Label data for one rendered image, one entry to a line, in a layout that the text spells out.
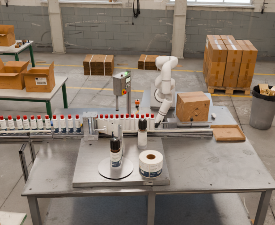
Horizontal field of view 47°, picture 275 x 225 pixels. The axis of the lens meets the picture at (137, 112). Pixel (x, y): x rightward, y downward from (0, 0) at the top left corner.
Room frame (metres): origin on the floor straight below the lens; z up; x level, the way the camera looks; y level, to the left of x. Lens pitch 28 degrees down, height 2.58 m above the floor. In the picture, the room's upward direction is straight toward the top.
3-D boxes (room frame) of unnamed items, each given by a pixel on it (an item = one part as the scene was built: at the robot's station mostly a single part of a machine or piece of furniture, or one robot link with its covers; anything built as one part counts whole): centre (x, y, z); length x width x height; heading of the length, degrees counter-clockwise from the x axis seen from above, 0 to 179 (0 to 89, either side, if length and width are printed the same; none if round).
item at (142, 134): (2.51, -0.05, 1.03); 0.09 x 0.09 x 0.30
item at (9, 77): (4.19, 1.77, 0.96); 0.53 x 0.45 x 0.37; 176
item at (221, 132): (2.83, -0.96, 0.85); 0.30 x 0.26 x 0.04; 93
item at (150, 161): (2.14, -0.12, 0.95); 0.20 x 0.20 x 0.14
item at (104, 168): (2.18, 0.18, 0.89); 0.31 x 0.31 x 0.01
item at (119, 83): (2.86, 0.15, 1.38); 0.17 x 0.10 x 0.19; 148
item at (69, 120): (2.75, 0.68, 0.98); 0.05 x 0.05 x 0.20
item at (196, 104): (3.15, -0.62, 0.99); 0.30 x 0.24 x 0.27; 102
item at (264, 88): (4.52, -2.09, 0.50); 0.42 x 0.41 x 0.28; 84
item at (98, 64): (6.89, 0.89, 0.16); 0.65 x 0.54 x 0.32; 89
